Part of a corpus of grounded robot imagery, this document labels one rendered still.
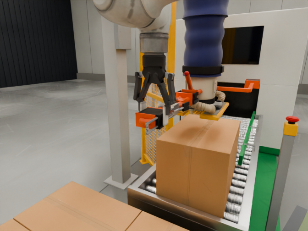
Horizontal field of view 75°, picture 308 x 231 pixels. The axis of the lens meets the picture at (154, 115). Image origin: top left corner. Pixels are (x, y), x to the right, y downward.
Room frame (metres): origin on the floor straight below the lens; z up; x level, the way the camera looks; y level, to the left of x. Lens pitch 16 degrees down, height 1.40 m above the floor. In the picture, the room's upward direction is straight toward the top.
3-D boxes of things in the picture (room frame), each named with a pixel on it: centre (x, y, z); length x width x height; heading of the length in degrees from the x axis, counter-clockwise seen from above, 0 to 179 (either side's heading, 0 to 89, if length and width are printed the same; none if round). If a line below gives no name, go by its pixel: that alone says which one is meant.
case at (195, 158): (1.24, -0.33, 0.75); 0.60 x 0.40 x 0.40; 153
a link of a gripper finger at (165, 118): (0.65, -0.04, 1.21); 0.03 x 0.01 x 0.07; 151
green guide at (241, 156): (2.14, -1.12, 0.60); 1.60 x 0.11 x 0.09; 151
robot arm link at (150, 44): (0.67, 0.00, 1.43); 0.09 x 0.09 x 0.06
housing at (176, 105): (0.79, -0.06, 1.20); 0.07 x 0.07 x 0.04; 62
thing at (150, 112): (0.67, 0.01, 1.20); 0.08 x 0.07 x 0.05; 152
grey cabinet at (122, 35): (2.03, 0.29, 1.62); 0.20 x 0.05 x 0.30; 151
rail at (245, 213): (1.80, -1.00, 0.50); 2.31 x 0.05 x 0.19; 151
